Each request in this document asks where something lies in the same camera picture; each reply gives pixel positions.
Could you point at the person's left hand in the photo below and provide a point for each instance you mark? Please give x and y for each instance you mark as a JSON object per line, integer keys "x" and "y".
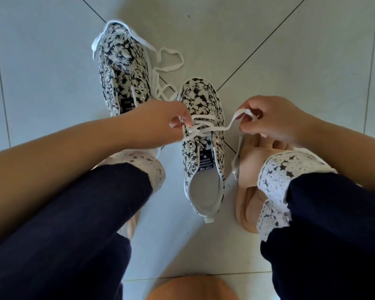
{"x": 159, "y": 124}

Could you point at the person's right hand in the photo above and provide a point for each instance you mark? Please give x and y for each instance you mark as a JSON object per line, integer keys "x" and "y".
{"x": 278, "y": 121}

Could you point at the bright white shoelace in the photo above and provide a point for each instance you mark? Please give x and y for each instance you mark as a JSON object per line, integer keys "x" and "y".
{"x": 172, "y": 53}
{"x": 206, "y": 128}

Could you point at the floral sneaker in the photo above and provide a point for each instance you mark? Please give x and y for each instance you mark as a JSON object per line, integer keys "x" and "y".
{"x": 125, "y": 68}
{"x": 203, "y": 96}

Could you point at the person's left forearm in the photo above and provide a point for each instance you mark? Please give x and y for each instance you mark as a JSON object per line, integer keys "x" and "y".
{"x": 56, "y": 178}

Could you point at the person's right forearm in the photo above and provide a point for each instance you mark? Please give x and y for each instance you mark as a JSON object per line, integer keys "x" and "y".
{"x": 350, "y": 156}

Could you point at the person's right leg navy trousers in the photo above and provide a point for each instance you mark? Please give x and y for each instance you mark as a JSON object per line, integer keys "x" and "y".
{"x": 328, "y": 240}

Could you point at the person's leg navy trousers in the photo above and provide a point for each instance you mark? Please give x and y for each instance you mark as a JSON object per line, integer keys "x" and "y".
{"x": 328, "y": 240}
{"x": 65, "y": 240}

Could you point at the person's left leg navy trousers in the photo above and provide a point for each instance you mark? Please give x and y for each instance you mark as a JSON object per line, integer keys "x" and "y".
{"x": 65, "y": 240}

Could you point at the pink slipper with green charm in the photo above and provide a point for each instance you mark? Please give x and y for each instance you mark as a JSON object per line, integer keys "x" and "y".
{"x": 250, "y": 171}

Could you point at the pink slipper with white charms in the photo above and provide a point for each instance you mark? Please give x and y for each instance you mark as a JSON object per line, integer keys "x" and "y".
{"x": 131, "y": 228}

